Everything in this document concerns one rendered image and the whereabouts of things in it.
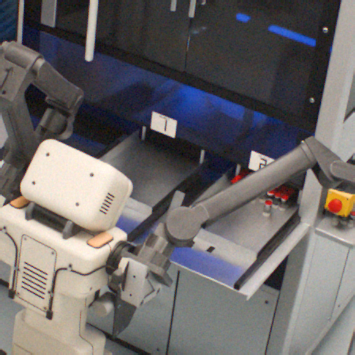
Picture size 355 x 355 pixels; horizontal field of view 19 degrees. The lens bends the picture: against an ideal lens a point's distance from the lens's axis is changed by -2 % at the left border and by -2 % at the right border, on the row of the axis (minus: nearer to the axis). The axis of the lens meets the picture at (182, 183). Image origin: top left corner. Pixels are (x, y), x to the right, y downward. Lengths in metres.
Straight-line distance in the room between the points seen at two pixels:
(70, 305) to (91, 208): 0.27
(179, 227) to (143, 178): 0.87
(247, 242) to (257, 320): 0.47
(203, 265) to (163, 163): 0.50
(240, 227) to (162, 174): 0.33
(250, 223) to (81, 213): 0.88
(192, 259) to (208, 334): 0.68
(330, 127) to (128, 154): 0.70
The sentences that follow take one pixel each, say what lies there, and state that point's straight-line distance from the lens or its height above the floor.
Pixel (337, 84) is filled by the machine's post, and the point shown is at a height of 1.36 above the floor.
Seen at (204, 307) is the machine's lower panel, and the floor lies 0.41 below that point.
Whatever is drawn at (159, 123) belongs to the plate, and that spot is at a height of 1.02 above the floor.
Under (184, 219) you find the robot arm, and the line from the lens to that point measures 2.37.
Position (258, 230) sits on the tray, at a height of 0.88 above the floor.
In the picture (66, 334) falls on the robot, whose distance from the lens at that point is 2.56.
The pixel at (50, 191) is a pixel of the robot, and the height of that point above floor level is 1.32.
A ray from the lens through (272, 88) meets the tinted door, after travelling 3.00.
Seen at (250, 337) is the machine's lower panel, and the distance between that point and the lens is 3.48.
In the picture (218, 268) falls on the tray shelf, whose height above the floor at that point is 0.88.
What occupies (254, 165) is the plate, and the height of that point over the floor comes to 1.01.
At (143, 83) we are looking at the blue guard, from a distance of 3.21.
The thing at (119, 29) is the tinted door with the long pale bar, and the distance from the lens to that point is 3.20.
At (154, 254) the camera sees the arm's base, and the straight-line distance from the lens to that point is 2.36.
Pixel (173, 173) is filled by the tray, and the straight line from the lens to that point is 3.26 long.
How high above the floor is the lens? 2.67
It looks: 34 degrees down
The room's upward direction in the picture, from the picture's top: 8 degrees clockwise
